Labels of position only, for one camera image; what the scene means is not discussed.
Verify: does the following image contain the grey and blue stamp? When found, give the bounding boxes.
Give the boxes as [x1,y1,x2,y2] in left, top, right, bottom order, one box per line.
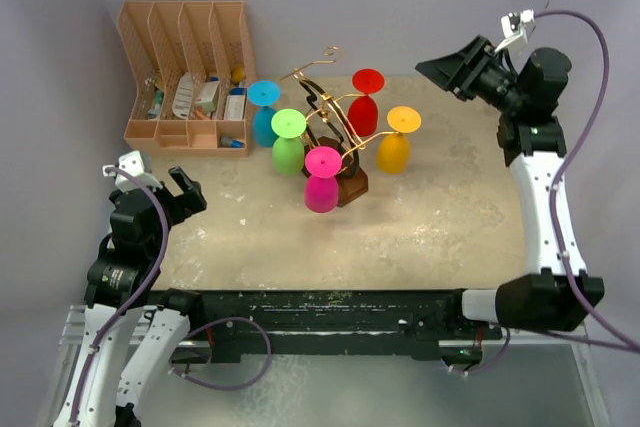
[219,135,245,149]

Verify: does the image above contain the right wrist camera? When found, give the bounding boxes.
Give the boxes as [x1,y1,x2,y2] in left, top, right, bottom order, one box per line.
[495,9,535,53]

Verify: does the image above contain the green wine glass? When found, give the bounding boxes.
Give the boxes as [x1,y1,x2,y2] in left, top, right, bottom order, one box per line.
[271,109,307,175]

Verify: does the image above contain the green and white box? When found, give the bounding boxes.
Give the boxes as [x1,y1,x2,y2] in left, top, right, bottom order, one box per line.
[194,81,219,114]

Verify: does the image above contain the peach plastic desk organizer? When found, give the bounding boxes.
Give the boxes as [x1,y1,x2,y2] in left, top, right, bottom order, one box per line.
[117,0,258,158]

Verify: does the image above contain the yellow round item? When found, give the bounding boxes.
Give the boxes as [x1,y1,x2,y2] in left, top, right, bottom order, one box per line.
[231,65,246,84]

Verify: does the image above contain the pink wine glass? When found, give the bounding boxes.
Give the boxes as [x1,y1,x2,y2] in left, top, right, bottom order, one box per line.
[304,146,342,213]

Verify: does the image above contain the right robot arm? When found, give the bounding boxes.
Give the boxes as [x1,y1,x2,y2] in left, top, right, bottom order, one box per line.
[416,36,605,338]

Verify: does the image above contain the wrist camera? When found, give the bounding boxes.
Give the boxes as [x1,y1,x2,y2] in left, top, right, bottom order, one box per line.
[495,9,535,53]
[102,150,158,193]

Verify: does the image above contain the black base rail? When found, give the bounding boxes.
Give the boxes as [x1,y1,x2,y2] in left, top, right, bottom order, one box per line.
[193,290,503,363]

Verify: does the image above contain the blue wine glass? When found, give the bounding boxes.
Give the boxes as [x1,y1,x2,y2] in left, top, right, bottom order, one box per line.
[248,80,281,148]

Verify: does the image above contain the white instruction card box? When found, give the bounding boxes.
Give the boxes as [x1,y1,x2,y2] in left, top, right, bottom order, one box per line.
[223,87,246,121]

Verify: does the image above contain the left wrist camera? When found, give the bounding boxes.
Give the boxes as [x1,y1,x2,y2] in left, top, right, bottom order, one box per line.
[102,150,158,193]

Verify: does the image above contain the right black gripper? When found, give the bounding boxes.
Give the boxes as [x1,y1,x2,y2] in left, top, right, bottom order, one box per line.
[417,35,526,114]

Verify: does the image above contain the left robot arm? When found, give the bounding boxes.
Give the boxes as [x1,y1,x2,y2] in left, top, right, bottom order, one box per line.
[54,161,207,426]

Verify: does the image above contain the gold and black glass rack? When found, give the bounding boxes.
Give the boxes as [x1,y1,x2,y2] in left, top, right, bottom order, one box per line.
[279,46,369,207]

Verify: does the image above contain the yellow wine glass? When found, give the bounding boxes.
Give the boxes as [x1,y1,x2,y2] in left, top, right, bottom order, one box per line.
[376,106,422,174]

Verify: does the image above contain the red wine glass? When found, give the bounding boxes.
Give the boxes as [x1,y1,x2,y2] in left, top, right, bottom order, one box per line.
[347,68,385,137]

